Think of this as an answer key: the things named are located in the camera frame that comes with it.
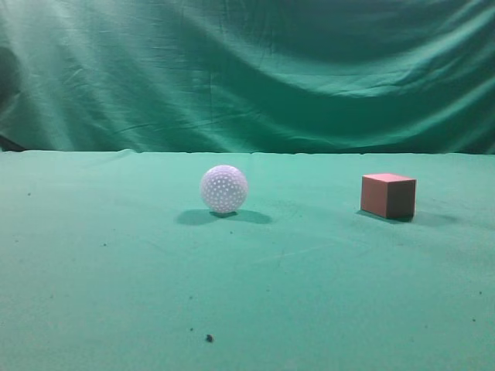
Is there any red cube block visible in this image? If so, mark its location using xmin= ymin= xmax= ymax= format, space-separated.
xmin=360 ymin=173 xmax=417 ymax=220

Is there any white dimpled ball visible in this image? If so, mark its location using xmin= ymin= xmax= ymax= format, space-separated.
xmin=200 ymin=165 xmax=248 ymax=214

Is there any green backdrop cloth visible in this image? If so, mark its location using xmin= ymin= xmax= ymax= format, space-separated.
xmin=1 ymin=1 xmax=494 ymax=155

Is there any green table cloth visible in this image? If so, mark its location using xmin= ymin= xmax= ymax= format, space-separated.
xmin=1 ymin=150 xmax=494 ymax=370

